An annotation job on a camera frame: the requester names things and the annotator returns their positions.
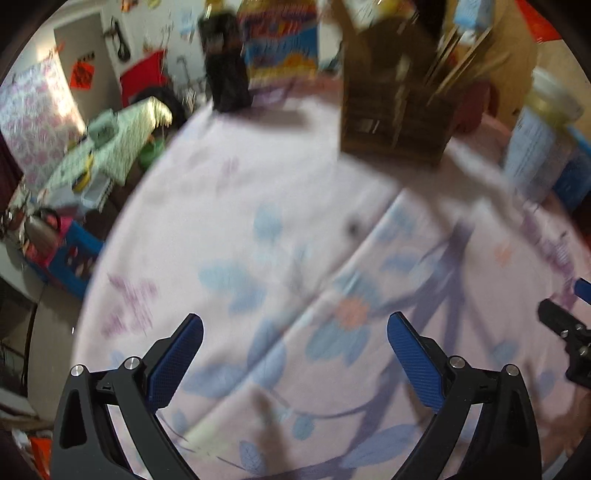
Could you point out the orange bag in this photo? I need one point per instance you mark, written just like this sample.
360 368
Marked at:
41 457

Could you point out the blue and white hanging package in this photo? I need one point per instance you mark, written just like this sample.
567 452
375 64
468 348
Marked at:
471 11

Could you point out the stainless steel kettle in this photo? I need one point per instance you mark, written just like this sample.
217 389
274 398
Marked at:
41 230

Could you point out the brown wooden chopstick holder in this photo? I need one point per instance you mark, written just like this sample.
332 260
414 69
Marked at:
388 106

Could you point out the black jacket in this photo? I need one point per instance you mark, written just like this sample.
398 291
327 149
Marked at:
171 108

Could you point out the black hanging wall item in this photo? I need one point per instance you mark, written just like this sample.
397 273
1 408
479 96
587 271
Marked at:
119 39

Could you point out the large yellow cooking oil bottle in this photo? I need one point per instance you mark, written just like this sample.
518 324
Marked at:
281 41

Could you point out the yellow round object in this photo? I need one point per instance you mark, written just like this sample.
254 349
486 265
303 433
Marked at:
84 177

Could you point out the group of wooden chopsticks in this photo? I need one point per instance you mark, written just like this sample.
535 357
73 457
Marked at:
455 60

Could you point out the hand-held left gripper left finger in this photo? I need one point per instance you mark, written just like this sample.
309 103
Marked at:
178 357

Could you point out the green patterned table cover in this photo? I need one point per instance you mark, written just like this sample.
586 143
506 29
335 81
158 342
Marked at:
120 152

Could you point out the milk powder tin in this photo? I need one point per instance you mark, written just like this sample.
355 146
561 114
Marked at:
538 143

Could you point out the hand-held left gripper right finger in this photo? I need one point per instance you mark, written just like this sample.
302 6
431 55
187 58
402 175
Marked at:
415 364

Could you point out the blue plastic stool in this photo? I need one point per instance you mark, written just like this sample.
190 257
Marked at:
76 258

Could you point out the brown cardboard panel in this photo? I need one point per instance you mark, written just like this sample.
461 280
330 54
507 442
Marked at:
512 69

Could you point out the red paper wall decoration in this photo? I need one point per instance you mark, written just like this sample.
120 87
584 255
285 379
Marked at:
540 18

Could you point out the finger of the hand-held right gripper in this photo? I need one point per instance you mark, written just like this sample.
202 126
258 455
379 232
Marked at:
584 290
561 323

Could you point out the red diamond door decoration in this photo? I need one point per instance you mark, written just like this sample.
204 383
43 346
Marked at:
83 76

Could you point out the green plastic bucket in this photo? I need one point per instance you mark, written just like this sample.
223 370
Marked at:
151 154

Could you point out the red electric cooking pot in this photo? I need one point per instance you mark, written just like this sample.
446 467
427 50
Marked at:
478 108

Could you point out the grey door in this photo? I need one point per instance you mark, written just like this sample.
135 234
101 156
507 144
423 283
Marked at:
92 41

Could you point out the dark red hanging cloth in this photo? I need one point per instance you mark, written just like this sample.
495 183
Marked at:
9 166

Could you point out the blue plastic container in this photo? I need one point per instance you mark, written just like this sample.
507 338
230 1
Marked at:
575 180

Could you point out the pink floral hanging sheet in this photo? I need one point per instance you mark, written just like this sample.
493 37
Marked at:
37 120

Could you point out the dark soy sauce bottle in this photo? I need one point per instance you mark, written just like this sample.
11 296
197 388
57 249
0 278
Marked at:
226 64

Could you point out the pink floral tablecloth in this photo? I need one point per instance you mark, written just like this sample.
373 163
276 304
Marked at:
277 230

